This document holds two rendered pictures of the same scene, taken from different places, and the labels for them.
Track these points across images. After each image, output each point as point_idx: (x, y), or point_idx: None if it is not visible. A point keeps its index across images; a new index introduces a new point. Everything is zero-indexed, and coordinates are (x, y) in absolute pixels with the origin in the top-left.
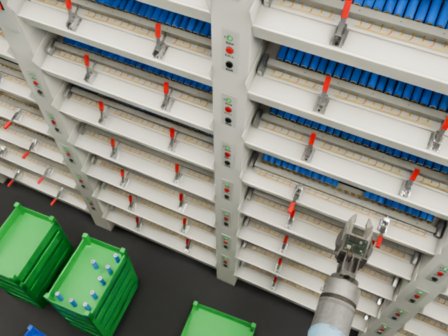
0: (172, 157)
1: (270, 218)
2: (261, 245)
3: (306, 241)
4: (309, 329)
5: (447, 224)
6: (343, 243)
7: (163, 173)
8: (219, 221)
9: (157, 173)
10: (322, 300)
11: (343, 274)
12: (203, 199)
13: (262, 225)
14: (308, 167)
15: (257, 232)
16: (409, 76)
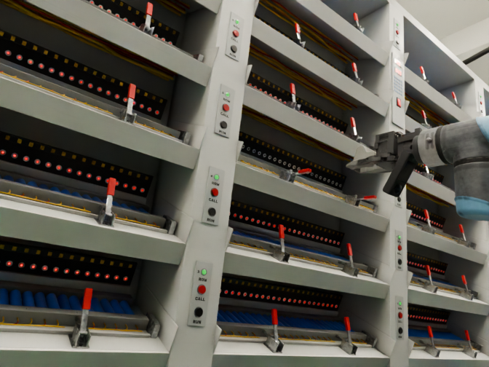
0: (74, 196)
1: (260, 256)
2: (250, 353)
3: (284, 328)
4: (481, 125)
5: (369, 202)
6: (386, 132)
7: (67, 215)
8: (184, 313)
9: (54, 214)
10: (445, 128)
11: (420, 128)
12: (116, 315)
13: (228, 325)
14: (297, 121)
15: (228, 343)
16: (339, 20)
